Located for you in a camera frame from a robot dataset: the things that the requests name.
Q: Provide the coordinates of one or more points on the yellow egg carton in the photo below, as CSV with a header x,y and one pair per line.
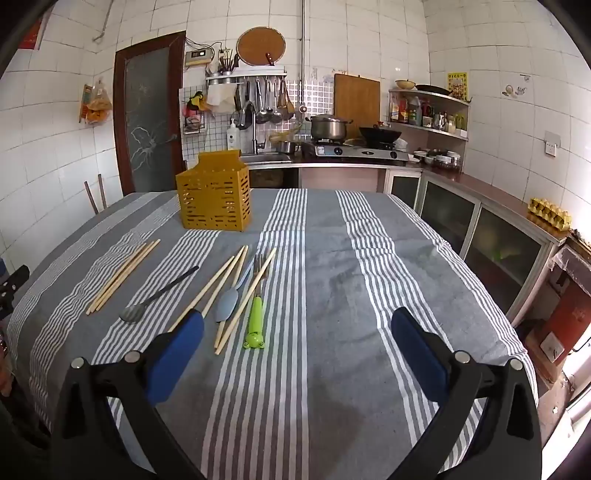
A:
x,y
549,213

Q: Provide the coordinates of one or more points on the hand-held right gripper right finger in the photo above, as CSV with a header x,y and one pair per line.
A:
x,y
418,350

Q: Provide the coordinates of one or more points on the steel wall pipe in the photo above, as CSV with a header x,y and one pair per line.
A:
x,y
302,46

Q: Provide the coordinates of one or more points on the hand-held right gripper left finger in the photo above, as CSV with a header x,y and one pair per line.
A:
x,y
178,350

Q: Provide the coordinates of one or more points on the white hanging cloth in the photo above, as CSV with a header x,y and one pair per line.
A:
x,y
220,99

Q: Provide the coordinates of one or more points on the black spoon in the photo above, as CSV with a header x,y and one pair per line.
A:
x,y
131,314

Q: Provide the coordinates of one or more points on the brown framed glass door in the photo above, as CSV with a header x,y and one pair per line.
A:
x,y
147,115

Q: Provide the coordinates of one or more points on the blue-grey spoon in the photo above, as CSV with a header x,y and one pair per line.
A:
x,y
226,304

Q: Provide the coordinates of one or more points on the steel cooking pot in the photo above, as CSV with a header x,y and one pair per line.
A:
x,y
328,128

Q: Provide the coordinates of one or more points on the white soap bottle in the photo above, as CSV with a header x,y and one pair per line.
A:
x,y
233,136

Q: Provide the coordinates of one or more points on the row of condiment bottles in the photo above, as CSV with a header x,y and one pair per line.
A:
x,y
415,113

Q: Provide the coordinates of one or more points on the yellow wall poster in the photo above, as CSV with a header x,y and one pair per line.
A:
x,y
457,86

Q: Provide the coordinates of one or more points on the steel faucet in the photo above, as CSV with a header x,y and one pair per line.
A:
x,y
254,134

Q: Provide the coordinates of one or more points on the corner wall shelf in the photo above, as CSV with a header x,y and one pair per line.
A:
x,y
429,130

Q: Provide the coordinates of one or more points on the red floor appliance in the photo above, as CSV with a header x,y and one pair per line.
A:
x,y
570,318

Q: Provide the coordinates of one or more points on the white wall socket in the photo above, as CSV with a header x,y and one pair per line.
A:
x,y
552,140

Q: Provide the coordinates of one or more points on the round wooden board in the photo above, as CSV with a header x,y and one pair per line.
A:
x,y
258,46

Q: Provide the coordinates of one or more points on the pile of steel bowls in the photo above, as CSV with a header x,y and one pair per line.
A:
x,y
438,158

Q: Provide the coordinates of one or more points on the grey striped tablecloth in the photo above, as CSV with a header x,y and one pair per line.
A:
x,y
323,300

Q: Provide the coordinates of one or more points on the small steel pot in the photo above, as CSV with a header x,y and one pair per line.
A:
x,y
286,146

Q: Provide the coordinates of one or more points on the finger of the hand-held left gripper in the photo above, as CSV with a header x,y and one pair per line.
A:
x,y
16,279

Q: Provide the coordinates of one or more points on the grey wall controller box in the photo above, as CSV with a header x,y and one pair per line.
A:
x,y
199,59

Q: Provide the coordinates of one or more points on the decorative wall stickers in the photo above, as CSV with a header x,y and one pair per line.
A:
x,y
510,90

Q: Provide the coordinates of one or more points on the wooden chair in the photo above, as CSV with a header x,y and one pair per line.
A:
x,y
91,196

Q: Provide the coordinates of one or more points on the steel ladle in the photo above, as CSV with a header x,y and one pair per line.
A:
x,y
276,114
263,114

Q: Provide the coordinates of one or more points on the kitchen counter cabinet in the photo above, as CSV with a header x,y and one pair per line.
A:
x,y
461,217

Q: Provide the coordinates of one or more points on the yellow plastic utensil holder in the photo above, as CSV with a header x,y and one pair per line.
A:
x,y
212,198

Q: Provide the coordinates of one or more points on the white wall rack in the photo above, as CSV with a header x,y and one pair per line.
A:
x,y
247,76

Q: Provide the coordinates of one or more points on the wooden spatula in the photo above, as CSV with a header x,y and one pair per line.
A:
x,y
288,107

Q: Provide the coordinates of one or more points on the steel gas stove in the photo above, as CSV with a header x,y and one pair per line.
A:
x,y
355,152

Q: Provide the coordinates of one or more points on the black pan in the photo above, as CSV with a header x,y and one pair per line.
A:
x,y
433,89

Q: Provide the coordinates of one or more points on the steel sink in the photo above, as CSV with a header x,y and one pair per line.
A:
x,y
268,158

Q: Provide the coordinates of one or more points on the hanging plastic bag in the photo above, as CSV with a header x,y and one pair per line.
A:
x,y
98,104

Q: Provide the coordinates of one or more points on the red cardboard box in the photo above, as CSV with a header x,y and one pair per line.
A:
x,y
34,34

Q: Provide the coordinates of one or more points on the black wok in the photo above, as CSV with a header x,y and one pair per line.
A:
x,y
379,134

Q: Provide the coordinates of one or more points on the metal utensil cup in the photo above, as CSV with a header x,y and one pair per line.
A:
x,y
226,67

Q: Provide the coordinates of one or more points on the rectangular wooden cutting board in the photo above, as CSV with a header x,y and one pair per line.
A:
x,y
356,101

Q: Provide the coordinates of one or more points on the beige bowl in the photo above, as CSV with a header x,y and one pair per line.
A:
x,y
405,85

